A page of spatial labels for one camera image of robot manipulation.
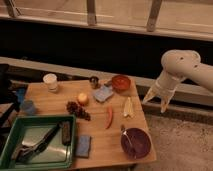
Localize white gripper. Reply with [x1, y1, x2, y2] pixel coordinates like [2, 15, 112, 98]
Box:
[142, 71, 181, 113]

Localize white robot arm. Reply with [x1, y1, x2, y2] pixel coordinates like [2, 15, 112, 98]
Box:
[142, 50, 213, 113]

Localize red bowl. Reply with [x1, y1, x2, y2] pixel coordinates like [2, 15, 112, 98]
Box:
[111, 75, 131, 92]

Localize purple bowl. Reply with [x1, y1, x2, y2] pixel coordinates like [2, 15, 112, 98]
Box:
[121, 128, 151, 159]

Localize white spoon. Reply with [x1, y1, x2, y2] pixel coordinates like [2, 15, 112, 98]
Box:
[121, 125, 135, 155]

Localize red chili pepper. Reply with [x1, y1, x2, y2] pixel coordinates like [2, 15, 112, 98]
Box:
[105, 106, 113, 129]

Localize wooden table board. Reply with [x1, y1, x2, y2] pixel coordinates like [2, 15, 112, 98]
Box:
[25, 80, 156, 170]

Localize small metal cup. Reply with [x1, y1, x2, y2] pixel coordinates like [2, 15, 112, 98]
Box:
[89, 76, 99, 89]

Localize yellow apple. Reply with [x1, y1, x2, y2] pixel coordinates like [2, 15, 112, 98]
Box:
[77, 93, 89, 106]

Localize dark grape bunch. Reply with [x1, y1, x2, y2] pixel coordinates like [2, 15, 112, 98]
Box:
[66, 101, 91, 121]

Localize blue sponge lower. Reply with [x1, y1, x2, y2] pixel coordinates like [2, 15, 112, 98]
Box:
[75, 135, 91, 158]

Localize black brush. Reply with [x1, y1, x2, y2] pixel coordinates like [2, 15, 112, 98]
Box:
[62, 121, 71, 145]

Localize white cup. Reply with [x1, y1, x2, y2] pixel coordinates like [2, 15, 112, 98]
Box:
[43, 73, 58, 93]

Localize blue cup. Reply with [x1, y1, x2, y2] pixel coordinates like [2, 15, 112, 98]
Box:
[20, 100, 36, 116]

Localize green tray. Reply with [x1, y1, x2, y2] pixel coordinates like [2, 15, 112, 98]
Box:
[0, 115, 76, 171]

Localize black tongs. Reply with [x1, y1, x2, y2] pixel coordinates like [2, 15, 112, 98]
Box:
[11, 124, 60, 163]

